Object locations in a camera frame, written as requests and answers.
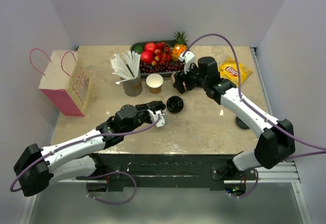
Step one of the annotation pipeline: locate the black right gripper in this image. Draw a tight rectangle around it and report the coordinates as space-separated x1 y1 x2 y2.
173 61 208 94

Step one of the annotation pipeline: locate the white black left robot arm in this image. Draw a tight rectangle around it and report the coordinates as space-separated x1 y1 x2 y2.
10 101 168 197

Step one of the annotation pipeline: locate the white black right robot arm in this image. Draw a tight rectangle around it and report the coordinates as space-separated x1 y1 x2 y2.
173 57 295 180

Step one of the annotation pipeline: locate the brown pulp cup carrier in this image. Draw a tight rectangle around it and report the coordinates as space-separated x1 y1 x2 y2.
171 71 184 92

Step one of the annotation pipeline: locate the purple grape bunch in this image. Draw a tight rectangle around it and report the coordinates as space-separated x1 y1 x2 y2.
140 62 184 74

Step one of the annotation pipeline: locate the black cup lid stack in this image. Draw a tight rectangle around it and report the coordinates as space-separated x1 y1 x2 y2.
166 96 184 114

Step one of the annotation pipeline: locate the grey metal straw holder cup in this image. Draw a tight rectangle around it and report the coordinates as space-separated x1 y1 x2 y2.
122 75 143 97

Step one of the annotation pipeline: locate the dark green fruit tray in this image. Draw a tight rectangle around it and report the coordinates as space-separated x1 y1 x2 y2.
130 40 184 79

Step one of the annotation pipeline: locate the red cherry cluster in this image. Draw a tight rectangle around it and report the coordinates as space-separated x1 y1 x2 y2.
151 42 172 66

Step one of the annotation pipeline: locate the orange pineapple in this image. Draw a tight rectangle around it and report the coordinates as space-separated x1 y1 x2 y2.
171 31 188 62

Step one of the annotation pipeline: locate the red apple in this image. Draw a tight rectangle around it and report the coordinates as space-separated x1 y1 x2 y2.
144 42 156 53
140 51 154 64

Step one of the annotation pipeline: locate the white wrapped straw bundle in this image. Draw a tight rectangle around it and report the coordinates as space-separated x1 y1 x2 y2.
110 51 141 85

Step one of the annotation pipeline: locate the yellow chips bag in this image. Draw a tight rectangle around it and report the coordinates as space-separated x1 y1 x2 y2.
218 57 253 87

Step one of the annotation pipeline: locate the green lime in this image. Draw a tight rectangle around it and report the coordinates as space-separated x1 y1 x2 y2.
133 45 144 54

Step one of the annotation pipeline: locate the single black cup lid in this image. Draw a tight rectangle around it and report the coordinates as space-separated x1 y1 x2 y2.
235 117 249 130

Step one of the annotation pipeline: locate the pink white paper bag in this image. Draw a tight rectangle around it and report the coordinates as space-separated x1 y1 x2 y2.
29 48 93 117

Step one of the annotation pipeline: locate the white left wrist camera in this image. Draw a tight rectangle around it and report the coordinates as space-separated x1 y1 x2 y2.
148 109 168 128

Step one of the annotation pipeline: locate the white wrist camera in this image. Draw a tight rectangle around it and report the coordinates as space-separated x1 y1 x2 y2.
178 51 196 73
148 109 168 128

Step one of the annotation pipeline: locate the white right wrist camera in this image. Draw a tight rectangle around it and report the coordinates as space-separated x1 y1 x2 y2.
178 51 196 73

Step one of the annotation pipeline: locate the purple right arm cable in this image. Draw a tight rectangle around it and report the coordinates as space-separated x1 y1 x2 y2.
181 33 326 199

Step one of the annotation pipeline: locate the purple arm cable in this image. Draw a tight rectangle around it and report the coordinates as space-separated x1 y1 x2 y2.
181 33 326 199
9 113 161 193

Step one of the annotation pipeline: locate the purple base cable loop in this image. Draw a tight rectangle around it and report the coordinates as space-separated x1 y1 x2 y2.
86 170 138 205

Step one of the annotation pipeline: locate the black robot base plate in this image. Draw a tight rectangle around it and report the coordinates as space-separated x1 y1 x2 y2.
77 153 256 191

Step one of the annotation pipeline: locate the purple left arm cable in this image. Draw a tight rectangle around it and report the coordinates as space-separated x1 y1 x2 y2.
9 113 161 193

